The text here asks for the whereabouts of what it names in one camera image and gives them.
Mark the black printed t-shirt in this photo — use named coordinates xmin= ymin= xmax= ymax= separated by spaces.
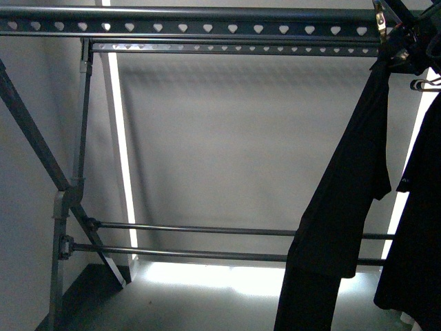
xmin=274 ymin=51 xmax=396 ymax=331

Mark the grey metal drying rack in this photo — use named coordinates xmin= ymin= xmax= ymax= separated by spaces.
xmin=0 ymin=0 xmax=441 ymax=331

